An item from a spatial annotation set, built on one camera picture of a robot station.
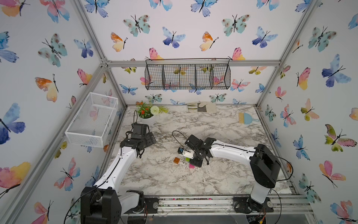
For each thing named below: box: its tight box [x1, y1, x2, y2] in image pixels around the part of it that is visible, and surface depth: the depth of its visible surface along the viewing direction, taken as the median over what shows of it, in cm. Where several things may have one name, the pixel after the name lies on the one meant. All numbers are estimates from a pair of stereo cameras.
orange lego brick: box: [173, 156, 180, 165], surface depth 91 cm
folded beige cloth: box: [186, 101, 217, 113], surface depth 122 cm
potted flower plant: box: [135, 100, 170, 125], surface depth 100 cm
